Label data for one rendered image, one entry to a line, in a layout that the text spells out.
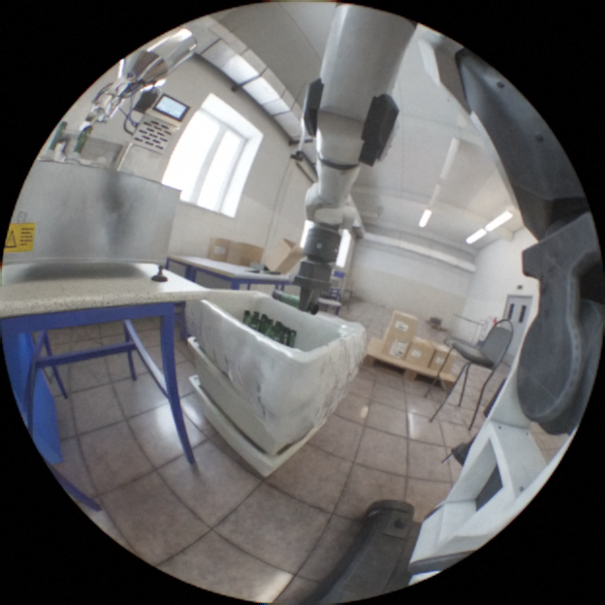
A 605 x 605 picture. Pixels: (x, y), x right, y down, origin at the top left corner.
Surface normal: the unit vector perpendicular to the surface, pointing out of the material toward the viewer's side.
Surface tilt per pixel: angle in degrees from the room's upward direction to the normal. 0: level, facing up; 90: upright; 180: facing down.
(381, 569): 0
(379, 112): 145
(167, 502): 0
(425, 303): 90
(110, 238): 90
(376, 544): 0
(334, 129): 123
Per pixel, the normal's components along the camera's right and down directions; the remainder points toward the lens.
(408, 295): -0.44, 0.06
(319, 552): 0.23, -0.96
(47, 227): 0.87, 0.28
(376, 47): -0.04, 0.93
